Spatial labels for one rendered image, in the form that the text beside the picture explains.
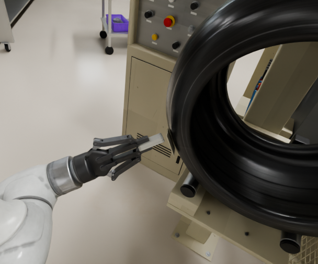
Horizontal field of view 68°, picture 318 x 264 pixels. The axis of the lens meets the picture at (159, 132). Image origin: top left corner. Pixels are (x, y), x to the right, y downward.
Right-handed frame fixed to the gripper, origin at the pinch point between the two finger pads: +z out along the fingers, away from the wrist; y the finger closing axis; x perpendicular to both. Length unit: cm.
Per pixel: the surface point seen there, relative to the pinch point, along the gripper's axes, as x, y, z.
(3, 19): -255, -70, -99
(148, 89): -82, 10, 11
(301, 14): 24.2, -22.5, 25.1
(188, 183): 4.4, 14.1, 5.6
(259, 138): -5.2, 15.9, 33.1
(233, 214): 4.5, 32.0, 15.7
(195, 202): 4.9, 20.9, 5.7
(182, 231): -50, 95, -2
